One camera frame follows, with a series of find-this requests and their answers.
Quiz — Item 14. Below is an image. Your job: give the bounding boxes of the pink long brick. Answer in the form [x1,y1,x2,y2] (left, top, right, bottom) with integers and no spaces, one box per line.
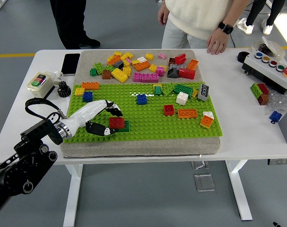
[132,72,159,83]

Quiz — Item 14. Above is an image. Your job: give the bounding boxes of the lime green flat brick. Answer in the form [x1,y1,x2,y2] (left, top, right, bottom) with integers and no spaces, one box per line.
[161,83,177,96]

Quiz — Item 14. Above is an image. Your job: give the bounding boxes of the blue four-stud brick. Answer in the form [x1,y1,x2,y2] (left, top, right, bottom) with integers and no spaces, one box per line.
[136,94,148,105]
[82,91,94,103]

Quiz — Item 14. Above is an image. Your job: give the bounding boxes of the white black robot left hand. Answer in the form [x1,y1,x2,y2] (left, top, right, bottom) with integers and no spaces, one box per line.
[62,99,124,138]

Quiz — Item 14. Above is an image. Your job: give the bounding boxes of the orange brick with yellow base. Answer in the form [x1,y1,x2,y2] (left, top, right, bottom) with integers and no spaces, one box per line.
[199,115,213,130]

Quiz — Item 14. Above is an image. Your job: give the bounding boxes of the person's left hand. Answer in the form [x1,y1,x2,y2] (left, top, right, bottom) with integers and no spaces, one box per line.
[206,30,230,55]

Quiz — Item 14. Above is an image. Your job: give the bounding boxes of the white table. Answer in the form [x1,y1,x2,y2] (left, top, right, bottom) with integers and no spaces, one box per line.
[0,48,287,222]

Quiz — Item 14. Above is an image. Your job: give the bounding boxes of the black floor cable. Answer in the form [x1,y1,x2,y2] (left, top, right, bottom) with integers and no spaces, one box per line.
[231,0,262,49]

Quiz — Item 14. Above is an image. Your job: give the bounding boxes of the grey three-ring brick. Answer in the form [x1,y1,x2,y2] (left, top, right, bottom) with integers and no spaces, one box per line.
[197,83,209,102]

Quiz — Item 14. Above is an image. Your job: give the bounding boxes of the person's right hand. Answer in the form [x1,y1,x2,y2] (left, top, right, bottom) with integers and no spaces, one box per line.
[157,4,170,26]

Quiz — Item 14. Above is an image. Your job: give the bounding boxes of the small white plastic part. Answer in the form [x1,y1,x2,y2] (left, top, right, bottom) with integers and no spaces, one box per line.
[52,70,63,83]

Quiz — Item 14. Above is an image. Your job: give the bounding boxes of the table height control panel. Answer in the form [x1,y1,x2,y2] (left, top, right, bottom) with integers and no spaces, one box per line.
[267,158,287,166]

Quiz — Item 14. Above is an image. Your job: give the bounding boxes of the smartphone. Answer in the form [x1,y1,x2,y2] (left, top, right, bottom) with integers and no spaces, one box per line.
[61,53,81,76]

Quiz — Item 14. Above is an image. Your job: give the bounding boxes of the red stud brick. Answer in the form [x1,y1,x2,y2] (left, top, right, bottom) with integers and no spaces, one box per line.
[174,53,187,65]
[257,83,270,95]

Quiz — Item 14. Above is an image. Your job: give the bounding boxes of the white four-stud brick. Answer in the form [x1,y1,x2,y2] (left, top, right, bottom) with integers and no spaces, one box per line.
[175,91,189,105]

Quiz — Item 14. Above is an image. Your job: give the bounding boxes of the brown ring brick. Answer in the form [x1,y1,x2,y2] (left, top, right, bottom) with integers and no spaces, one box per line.
[256,94,269,106]

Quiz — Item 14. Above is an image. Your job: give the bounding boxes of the person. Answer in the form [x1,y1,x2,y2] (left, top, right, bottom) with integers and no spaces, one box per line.
[236,0,286,35]
[157,0,250,55]
[50,0,101,50]

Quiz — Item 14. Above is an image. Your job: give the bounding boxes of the lime green stud brick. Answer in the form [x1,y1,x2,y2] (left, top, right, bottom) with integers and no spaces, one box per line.
[93,62,105,76]

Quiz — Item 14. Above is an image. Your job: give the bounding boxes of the grey foam mat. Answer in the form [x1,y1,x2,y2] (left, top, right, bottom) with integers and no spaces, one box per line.
[60,49,221,158]

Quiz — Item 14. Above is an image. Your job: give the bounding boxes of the cream switch box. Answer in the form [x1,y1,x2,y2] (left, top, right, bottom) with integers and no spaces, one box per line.
[26,71,56,99]

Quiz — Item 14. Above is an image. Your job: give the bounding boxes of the black ring roll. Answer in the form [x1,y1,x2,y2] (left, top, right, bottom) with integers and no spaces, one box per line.
[237,51,251,64]

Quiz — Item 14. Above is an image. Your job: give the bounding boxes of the white button control box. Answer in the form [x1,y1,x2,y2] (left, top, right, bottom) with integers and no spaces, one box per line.
[242,51,287,95]

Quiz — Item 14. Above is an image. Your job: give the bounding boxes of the clear floor socket cover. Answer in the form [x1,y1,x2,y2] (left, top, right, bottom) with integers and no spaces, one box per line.
[194,174,216,192]
[191,160,209,170]

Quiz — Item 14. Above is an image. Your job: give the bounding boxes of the orange three-ring long brick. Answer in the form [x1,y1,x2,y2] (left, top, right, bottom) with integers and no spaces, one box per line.
[177,109,197,119]

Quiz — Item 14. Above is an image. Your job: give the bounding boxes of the black gear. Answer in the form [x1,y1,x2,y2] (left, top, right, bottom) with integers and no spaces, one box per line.
[56,80,71,97]

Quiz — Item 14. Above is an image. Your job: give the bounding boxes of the red curved-top brick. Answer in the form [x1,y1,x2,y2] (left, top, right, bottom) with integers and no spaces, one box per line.
[109,117,125,130]

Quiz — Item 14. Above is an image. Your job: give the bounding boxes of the white round lidded container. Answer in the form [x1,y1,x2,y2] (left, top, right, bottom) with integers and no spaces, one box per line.
[251,36,286,59]

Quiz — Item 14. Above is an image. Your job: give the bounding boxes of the dark green eight-stud brick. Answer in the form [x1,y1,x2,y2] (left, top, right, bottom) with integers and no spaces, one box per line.
[116,120,130,132]
[173,84,194,96]

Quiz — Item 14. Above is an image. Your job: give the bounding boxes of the orange eight-stud brick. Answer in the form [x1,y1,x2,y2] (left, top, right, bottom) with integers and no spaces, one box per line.
[133,61,151,72]
[81,82,100,90]

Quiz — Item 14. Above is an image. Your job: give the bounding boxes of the orange stud brick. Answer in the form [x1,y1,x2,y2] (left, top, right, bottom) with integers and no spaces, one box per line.
[106,55,122,66]
[186,59,199,71]

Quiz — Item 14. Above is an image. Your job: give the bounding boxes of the clear plastic bag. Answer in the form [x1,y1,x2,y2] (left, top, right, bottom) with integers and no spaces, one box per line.
[266,91,287,113]

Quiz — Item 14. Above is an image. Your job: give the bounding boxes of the large yellow rounded brick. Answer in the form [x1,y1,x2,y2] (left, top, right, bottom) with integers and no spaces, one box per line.
[110,68,129,83]

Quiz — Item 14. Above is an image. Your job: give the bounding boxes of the green studded baseplate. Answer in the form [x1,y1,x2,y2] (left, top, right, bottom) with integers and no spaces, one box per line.
[61,81,224,144]

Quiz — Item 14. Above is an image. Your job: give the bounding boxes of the black wrist watch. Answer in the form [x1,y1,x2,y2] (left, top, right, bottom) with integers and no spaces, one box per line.
[217,21,234,35]

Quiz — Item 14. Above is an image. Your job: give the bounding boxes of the large red brick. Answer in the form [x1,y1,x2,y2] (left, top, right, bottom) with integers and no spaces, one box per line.
[178,68,196,80]

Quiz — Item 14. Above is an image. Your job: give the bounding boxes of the grey flat stud brick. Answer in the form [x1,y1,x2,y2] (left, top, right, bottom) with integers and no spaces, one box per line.
[169,62,187,70]

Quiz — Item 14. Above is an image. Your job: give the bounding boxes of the blue brick keyring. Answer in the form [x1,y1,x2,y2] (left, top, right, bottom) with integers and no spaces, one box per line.
[269,110,283,124]

